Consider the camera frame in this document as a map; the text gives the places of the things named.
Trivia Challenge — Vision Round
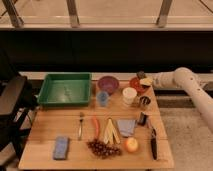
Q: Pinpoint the black handled knife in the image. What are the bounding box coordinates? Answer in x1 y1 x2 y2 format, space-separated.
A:
148 121 157 160

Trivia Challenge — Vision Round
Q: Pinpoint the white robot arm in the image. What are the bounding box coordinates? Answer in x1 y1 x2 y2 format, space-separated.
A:
136 67 213 133

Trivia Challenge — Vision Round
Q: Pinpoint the blue folded cloth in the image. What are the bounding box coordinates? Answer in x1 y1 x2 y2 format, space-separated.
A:
117 119 136 137

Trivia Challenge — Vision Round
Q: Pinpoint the bunch of dark grapes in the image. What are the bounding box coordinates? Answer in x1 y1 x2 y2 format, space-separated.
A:
87 139 122 159

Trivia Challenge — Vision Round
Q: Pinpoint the yellow red apple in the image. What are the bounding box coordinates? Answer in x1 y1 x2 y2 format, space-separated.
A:
124 137 139 153

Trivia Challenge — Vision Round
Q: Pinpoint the dark cylindrical can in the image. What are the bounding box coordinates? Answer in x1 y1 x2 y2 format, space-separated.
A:
138 112 148 126

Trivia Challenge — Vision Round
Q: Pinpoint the white cup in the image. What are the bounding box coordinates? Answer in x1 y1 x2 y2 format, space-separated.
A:
122 87 137 105

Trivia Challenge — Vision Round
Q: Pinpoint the purple bowl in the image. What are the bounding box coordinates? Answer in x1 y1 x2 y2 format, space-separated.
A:
97 76 119 95

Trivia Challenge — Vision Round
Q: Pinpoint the yellow eraser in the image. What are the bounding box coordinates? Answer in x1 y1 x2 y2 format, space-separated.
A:
139 77 153 86

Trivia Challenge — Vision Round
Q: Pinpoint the black chair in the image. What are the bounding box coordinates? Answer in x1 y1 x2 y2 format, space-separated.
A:
0 76 37 158

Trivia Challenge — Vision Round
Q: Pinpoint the red bowl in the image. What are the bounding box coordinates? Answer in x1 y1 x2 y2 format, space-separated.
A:
129 77 148 94

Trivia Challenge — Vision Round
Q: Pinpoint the blue plastic cup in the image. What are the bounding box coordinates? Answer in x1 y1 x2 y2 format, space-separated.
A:
96 91 109 107

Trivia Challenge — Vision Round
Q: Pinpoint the green plastic tray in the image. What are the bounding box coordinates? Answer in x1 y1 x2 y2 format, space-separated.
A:
37 73 92 107

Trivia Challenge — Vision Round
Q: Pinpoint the orange carrot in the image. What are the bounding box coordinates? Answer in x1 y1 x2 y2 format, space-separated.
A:
92 116 100 139

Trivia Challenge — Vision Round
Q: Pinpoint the metal fork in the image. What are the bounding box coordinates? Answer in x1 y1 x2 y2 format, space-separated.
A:
78 112 84 141

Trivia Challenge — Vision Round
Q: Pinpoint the small dark metal cup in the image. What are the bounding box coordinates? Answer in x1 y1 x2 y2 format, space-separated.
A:
139 96 151 108

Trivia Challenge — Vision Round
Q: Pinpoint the blue sponge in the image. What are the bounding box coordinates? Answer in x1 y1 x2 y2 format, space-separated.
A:
53 136 69 160

